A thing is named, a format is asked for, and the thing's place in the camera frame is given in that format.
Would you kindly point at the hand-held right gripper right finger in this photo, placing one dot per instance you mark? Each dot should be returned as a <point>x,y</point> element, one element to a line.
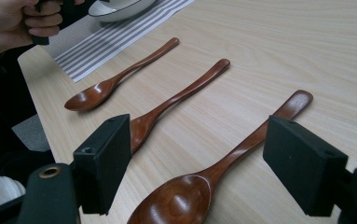
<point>300,168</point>

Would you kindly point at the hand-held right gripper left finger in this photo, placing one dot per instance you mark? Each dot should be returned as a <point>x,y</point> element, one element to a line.
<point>104,161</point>

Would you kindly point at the brown wooden spoon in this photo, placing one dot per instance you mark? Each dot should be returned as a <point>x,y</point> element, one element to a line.
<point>179,95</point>
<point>182,199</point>
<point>92,95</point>

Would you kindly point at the grey striped placemat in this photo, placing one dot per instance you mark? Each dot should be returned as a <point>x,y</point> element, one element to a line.
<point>104,43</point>

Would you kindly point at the white bowl with dark rim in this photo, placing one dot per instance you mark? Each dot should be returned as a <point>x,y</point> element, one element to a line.
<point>120,11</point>

